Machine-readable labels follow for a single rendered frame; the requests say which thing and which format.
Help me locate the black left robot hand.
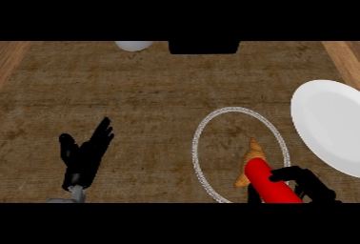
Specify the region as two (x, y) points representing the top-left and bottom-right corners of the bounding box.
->
(57, 116), (116, 193)

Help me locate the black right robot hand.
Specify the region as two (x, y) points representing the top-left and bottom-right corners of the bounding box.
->
(246, 165), (343, 204)

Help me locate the red can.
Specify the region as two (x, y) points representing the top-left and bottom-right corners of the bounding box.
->
(243, 157), (305, 204)

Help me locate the white plate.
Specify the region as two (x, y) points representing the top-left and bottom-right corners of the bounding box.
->
(289, 79), (360, 178)

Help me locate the round placemat with white rim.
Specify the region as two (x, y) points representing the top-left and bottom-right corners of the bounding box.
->
(191, 106), (290, 204)

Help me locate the golden brown croissant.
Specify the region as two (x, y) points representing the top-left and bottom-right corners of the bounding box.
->
(233, 136), (268, 188)

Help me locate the white rounded object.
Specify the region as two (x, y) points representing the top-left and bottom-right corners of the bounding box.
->
(113, 40), (156, 52)

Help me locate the black appliance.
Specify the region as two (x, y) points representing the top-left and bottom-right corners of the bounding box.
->
(166, 40), (242, 55)

